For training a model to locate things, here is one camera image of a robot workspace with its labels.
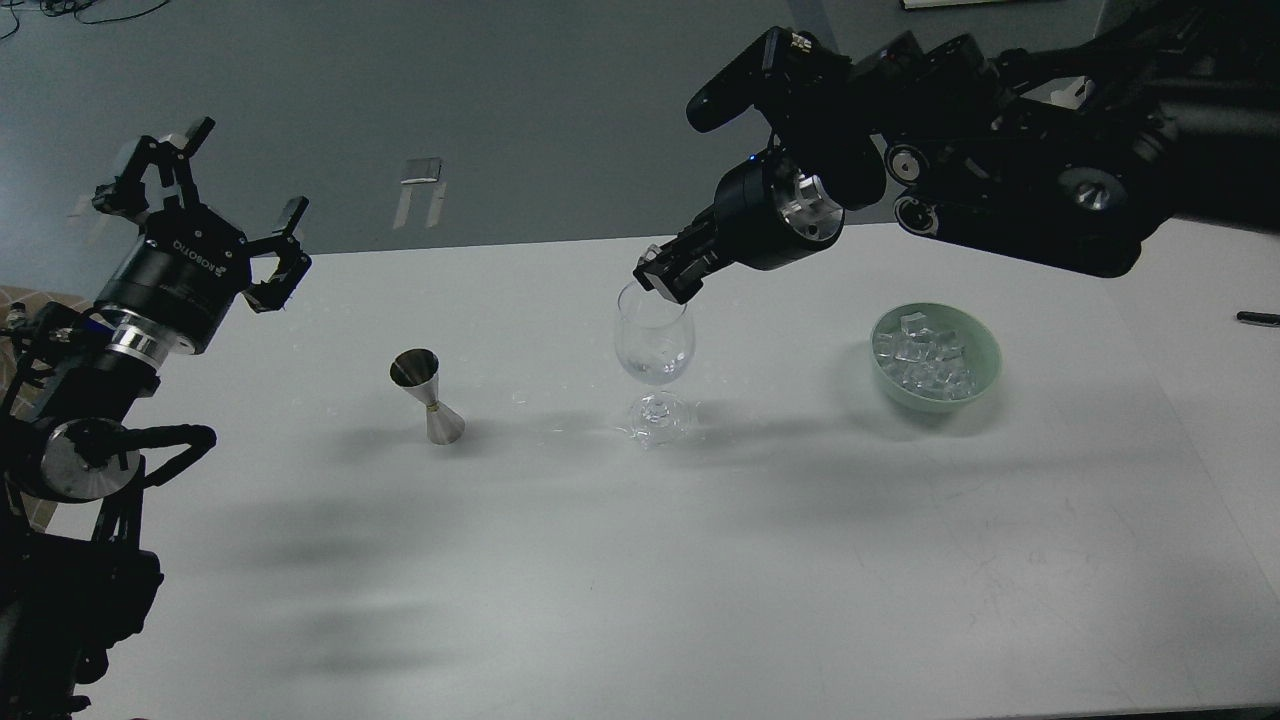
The green bowl of ice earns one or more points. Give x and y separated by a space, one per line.
933 358

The black pen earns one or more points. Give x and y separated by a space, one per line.
1271 320

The steel cocktail jigger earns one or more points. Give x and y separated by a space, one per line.
416 372

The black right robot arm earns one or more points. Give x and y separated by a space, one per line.
1068 158

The clear wine glass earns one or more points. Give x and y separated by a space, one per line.
654 342

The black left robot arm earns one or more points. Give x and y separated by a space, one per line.
76 580

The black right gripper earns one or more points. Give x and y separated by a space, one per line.
766 213

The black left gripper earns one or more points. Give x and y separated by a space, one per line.
175 275

